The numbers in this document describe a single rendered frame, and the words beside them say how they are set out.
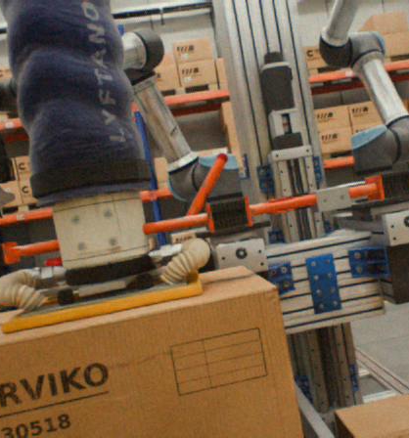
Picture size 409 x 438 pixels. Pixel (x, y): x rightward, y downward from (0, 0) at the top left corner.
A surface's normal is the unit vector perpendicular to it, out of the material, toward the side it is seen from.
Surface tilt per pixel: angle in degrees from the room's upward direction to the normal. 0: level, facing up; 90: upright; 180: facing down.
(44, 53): 70
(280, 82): 90
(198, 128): 90
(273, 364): 90
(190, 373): 90
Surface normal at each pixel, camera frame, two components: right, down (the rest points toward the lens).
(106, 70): 0.70, -0.45
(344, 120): 0.12, 0.04
